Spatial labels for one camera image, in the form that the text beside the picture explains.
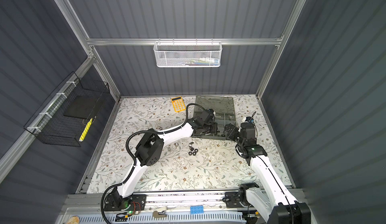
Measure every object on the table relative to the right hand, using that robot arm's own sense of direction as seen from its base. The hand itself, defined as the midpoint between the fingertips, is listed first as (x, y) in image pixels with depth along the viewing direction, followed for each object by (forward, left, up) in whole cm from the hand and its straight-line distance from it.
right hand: (233, 129), depth 83 cm
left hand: (+7, +7, -9) cm, 13 cm away
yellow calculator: (+32, +35, -13) cm, 49 cm away
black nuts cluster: (-6, +22, -15) cm, 28 cm away
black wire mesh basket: (-2, +84, +15) cm, 86 cm away
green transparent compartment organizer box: (+28, +1, -15) cm, 32 cm away
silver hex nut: (-2, +34, -15) cm, 37 cm away
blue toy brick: (-36, +21, -14) cm, 44 cm away
